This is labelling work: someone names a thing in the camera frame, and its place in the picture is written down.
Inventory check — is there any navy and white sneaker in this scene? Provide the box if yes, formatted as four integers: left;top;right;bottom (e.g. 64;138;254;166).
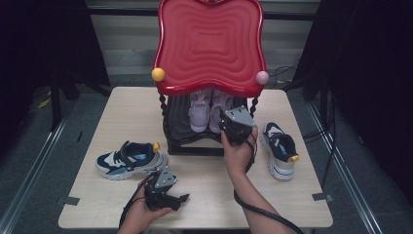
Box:
95;139;169;180
258;121;300;181

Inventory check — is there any yellow tape strip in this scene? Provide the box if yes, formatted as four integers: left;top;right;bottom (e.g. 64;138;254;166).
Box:
37;91;53;110

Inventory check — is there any person's left hand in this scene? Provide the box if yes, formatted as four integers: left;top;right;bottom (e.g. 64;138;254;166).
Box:
117;183;173;234

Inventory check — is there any dark curtain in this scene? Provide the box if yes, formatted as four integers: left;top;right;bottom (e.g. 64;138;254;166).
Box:
0;0;111;157
291;0;413;206

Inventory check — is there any purple sandal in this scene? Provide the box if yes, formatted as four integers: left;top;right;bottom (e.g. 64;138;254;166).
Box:
188;89;213;134
208;89;234;135

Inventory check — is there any right hand-held gripper cable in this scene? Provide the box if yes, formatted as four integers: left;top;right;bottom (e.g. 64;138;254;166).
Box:
233;133;306;234

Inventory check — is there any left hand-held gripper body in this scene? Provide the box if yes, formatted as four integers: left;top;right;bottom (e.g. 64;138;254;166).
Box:
144;166;182;212

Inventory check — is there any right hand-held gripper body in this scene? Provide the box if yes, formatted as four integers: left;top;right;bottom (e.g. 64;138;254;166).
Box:
218;105;256;146

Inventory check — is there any metal floor rail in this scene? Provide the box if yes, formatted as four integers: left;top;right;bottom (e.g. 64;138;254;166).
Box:
306;100;384;234
0;106;77;234

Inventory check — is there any black metal stand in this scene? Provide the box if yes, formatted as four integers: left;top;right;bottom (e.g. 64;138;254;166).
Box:
50;74;81;132
305;64;330;131

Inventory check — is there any grey tape piece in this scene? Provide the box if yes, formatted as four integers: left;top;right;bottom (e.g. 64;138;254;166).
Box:
62;196;81;207
312;192;335;203

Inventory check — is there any left hand-held gripper cable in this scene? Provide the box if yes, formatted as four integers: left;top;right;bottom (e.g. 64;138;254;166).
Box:
118;172;157;228

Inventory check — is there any black floor cable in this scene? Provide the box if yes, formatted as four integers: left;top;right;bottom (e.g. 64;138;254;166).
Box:
303;91;339;193
268;62;301;92

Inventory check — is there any red and black shoe rack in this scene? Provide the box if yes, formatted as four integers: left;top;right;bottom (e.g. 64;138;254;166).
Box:
151;0;271;158

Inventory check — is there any hand-held gripper cable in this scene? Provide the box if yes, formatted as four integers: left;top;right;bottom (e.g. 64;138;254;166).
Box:
233;133;306;234
118;172;157;228

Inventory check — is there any person's right hand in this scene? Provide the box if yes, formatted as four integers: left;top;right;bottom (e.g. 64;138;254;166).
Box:
220;126;259;178

